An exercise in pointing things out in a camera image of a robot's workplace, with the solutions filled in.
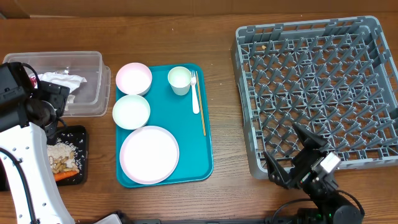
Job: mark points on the red snack wrapper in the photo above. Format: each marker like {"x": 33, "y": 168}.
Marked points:
{"x": 33, "y": 81}

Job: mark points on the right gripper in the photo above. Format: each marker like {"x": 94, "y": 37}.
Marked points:
{"x": 306, "y": 158}

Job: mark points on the wooden chopstick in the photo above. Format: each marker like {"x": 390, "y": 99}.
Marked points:
{"x": 200, "y": 105}

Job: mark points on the pink bowl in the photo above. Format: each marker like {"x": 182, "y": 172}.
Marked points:
{"x": 134, "y": 79}

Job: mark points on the black plastic tray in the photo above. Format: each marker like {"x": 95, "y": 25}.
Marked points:
{"x": 78, "y": 136}

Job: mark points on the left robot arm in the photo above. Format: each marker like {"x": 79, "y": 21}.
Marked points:
{"x": 29, "y": 116}

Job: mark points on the teal plastic tray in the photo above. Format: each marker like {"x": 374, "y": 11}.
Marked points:
{"x": 192, "y": 131}

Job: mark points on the grey dishwasher rack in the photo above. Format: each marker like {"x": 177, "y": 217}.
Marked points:
{"x": 337, "y": 77}

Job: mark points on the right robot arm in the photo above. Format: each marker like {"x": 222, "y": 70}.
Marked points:
{"x": 333, "y": 205}

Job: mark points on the rice and peanut scraps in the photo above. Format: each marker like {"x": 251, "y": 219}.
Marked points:
{"x": 63, "y": 157}

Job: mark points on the clear plastic bin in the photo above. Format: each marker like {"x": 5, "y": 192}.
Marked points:
{"x": 91, "y": 98}

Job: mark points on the orange carrot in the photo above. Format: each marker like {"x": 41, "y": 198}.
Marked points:
{"x": 64, "y": 175}

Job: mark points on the white plastic fork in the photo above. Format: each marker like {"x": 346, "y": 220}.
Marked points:
{"x": 193, "y": 83}

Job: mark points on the white paper cup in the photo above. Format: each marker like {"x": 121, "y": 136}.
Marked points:
{"x": 179, "y": 79}

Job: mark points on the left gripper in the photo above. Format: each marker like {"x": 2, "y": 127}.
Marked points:
{"x": 57, "y": 94}

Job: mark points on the large pink plate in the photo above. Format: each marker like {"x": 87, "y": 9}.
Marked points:
{"x": 149, "y": 155}

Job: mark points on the white bowl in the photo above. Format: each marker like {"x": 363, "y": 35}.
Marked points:
{"x": 131, "y": 112}

